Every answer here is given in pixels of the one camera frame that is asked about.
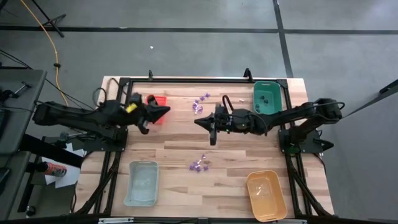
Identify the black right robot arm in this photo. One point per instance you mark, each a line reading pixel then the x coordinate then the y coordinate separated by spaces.
pixel 295 112

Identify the yellow plastic bin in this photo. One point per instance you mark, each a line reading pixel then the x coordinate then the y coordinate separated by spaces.
pixel 270 205

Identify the black table edge bracket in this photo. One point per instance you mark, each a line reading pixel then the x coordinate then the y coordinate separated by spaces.
pixel 247 74
pixel 150 74

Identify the black clamp tool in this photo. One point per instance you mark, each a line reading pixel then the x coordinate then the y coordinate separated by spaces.
pixel 23 87

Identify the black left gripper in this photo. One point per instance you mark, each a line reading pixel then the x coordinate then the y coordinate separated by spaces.
pixel 141 115

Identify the black tripod stand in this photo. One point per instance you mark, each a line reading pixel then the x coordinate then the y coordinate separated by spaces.
pixel 51 22

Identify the black caster wheel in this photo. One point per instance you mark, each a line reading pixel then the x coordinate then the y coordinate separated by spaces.
pixel 30 211

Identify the teal plastic bin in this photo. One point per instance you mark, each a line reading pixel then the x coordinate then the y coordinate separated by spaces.
pixel 273 93

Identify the silver metal bracket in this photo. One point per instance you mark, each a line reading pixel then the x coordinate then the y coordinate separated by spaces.
pixel 289 221
pixel 115 220

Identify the yellow tape tag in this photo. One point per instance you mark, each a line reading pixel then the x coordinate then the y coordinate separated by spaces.
pixel 131 108

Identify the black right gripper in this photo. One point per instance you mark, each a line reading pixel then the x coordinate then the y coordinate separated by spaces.
pixel 227 123

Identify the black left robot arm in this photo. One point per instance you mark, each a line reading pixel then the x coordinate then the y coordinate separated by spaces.
pixel 77 116

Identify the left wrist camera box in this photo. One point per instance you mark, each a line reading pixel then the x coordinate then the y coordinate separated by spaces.
pixel 136 98

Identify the pale grey plastic bin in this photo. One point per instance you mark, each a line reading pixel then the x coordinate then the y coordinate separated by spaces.
pixel 141 193

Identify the orange and black can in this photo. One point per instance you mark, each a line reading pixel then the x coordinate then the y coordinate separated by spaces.
pixel 56 170

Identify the grey side table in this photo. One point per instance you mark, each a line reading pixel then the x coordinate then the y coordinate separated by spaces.
pixel 21 133

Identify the white paper sheets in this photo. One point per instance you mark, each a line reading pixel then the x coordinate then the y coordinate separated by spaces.
pixel 70 177

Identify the black metal beam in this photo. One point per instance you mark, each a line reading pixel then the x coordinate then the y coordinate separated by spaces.
pixel 49 151

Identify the black slanted pole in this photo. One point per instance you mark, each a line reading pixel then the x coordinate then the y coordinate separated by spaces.
pixel 390 88

